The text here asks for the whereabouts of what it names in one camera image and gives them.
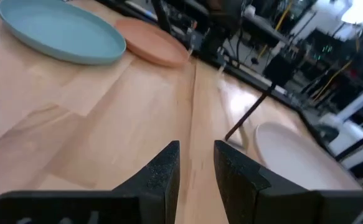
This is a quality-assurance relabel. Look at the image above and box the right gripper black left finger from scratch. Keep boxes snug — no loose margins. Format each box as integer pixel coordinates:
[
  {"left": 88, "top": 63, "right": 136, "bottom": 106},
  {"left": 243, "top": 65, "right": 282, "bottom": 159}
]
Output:
[{"left": 0, "top": 139, "right": 181, "bottom": 224}]

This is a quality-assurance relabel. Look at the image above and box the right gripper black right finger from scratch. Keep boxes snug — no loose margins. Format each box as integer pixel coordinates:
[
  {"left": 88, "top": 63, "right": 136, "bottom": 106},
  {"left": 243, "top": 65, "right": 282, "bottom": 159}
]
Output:
[{"left": 213, "top": 139, "right": 363, "bottom": 224}]

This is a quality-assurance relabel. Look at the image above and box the peach orange plate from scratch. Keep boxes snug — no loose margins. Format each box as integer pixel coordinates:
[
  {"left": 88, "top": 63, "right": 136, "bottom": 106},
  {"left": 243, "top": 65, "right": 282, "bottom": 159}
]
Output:
[{"left": 115, "top": 17, "right": 191, "bottom": 68}]

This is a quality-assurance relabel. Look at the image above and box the light blue plate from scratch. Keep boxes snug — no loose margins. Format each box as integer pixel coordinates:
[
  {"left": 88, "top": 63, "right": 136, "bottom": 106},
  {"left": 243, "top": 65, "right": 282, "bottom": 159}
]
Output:
[{"left": 0, "top": 0, "right": 128, "bottom": 66}]

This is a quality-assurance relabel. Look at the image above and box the black equipment box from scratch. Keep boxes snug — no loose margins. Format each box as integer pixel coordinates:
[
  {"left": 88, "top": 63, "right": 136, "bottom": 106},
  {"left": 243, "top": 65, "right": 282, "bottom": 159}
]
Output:
[{"left": 263, "top": 46, "right": 304, "bottom": 88}]

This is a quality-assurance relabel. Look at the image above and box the white furniture piece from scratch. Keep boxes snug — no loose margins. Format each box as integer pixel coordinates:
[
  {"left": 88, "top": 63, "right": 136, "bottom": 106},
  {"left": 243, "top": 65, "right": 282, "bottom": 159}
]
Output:
[{"left": 319, "top": 82, "right": 363, "bottom": 169}]

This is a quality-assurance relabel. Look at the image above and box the black frame wooden shelf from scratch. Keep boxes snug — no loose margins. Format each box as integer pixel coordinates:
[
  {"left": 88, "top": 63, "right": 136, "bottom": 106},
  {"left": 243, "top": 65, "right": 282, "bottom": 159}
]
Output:
[{"left": 224, "top": 82, "right": 277, "bottom": 141}]

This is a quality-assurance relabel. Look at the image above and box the black table edge rail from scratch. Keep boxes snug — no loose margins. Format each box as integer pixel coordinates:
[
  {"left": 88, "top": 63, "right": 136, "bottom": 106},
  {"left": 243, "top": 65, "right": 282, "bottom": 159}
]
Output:
[{"left": 97, "top": 0, "right": 336, "bottom": 149}]

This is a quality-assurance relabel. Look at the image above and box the yellow cable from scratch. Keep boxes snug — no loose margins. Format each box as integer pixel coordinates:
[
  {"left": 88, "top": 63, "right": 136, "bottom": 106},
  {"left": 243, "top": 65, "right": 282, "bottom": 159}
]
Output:
[{"left": 311, "top": 60, "right": 353, "bottom": 103}]

